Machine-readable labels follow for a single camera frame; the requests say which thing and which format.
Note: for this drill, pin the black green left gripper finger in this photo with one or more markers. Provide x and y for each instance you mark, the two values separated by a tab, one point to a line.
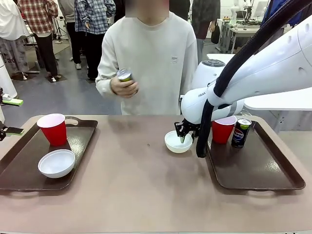
14	130
13	101

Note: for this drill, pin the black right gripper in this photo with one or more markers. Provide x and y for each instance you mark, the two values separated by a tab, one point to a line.
187	128

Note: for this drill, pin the white plastic bowl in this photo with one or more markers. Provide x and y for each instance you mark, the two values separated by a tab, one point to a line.
56	165
174	146

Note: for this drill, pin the red plastic cup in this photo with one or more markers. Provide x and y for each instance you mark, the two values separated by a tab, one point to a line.
54	132
221	132

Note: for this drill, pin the black Pepsi can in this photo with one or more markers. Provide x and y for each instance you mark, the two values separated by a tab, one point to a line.
124	76
240	135

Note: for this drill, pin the person's right forearm beige sleeve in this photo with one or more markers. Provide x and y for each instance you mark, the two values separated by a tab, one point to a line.
103	85

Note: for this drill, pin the person's right hand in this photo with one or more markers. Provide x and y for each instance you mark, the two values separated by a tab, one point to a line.
123	89

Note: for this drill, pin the brown plastic tray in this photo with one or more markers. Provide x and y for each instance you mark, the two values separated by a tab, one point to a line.
256	165
24	175

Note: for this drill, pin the bystander in white top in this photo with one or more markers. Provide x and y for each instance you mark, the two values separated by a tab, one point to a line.
11	29

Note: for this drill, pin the white side table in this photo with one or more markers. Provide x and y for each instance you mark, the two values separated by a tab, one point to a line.
268	103

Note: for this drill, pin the bystander in red plaid shirt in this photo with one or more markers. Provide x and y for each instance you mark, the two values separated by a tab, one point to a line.
39	17

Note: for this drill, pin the bystander in grey clothes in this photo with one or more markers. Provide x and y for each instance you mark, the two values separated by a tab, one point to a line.
70	29

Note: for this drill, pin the person in beige sweatshirt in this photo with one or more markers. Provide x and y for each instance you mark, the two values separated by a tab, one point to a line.
156	48

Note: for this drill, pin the black handbag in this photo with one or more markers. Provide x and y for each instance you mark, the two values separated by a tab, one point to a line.
215	34

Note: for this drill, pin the bystander in blue plaid shirt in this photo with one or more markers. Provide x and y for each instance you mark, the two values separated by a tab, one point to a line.
95	19

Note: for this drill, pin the background work desk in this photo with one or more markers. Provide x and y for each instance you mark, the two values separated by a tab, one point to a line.
240	31

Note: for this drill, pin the bystander in dark top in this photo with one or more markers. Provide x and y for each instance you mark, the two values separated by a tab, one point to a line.
203	17

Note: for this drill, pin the background white robot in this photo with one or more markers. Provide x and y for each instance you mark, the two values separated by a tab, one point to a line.
234	12

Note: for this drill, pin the bystander in blue jacket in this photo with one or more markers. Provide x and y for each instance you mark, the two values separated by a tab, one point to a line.
273	14

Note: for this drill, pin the black camera tripod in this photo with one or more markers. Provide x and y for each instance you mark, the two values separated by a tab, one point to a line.
59	31

